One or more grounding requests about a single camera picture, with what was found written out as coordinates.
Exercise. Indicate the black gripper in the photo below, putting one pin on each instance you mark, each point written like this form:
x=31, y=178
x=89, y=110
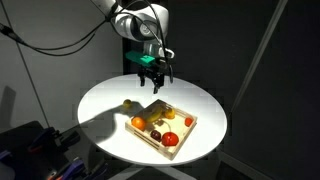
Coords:
x=151, y=70

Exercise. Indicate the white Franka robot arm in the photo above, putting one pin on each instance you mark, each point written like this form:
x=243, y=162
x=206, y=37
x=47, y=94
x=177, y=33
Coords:
x=133, y=20

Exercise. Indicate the wooden slatted box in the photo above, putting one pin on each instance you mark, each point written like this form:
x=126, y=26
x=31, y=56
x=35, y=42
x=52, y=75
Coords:
x=166, y=151

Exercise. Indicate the yellow lemon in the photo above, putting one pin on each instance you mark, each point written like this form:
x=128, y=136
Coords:
x=127, y=103

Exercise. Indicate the small yellow round fruit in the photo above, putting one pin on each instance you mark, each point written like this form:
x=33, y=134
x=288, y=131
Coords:
x=169, y=113

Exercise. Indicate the orange fruit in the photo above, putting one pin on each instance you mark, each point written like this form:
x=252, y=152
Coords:
x=138, y=123

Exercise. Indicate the dark purple plum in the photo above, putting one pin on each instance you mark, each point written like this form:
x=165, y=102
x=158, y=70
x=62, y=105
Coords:
x=155, y=134

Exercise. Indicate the round white table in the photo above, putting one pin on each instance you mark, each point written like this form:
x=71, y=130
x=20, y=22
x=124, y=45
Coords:
x=200, y=110

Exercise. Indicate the large red apple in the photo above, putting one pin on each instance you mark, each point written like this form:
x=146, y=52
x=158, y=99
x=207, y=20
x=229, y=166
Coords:
x=170, y=139

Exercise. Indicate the grey slanted beam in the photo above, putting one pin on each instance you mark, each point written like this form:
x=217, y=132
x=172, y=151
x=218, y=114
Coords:
x=256, y=56

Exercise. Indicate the purple orange spring clamp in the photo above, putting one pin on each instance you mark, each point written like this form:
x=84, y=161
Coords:
x=43, y=140
x=75, y=168

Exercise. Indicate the thin dark rod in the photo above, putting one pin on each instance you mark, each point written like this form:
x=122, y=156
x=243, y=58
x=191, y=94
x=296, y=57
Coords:
x=28, y=75

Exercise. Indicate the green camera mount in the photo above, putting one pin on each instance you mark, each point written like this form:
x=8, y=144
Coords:
x=140, y=57

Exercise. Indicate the white table pedestal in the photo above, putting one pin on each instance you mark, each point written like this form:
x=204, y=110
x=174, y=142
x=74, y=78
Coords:
x=150, y=171

